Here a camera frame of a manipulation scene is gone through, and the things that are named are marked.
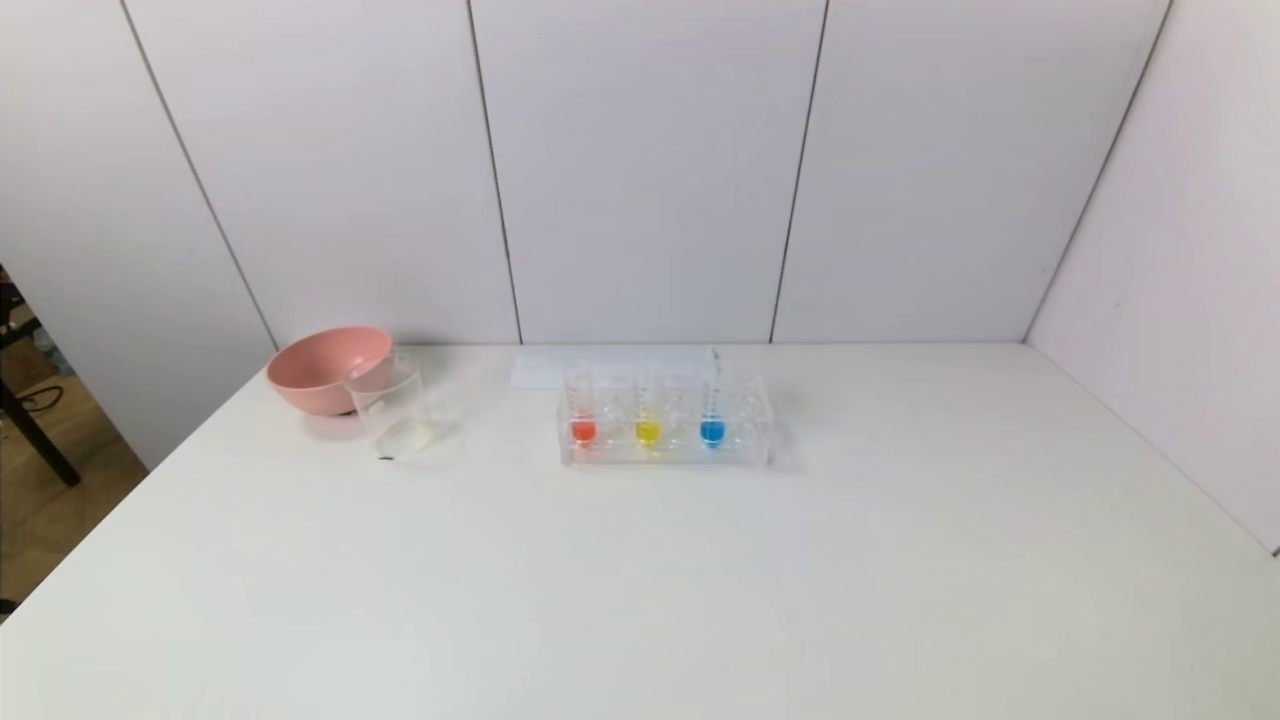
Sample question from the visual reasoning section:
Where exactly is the test tube with red pigment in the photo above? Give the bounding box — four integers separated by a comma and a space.
565, 362, 599, 447

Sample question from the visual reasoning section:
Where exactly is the test tube with yellow pigment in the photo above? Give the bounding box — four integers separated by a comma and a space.
632, 362, 664, 452

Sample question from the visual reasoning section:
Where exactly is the test tube with blue pigment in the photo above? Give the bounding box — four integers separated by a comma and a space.
700, 349, 728, 450

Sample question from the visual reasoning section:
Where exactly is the clear acrylic test tube rack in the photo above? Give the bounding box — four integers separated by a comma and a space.
557, 366, 773, 469

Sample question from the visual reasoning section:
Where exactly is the clear glass beaker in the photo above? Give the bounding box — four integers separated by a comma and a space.
344, 352, 439, 461

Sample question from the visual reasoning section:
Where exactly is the flat white sheet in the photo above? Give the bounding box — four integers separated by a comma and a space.
511, 346, 719, 390

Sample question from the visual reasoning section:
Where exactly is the pink plastic bowl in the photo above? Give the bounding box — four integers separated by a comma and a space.
266, 326, 393, 416

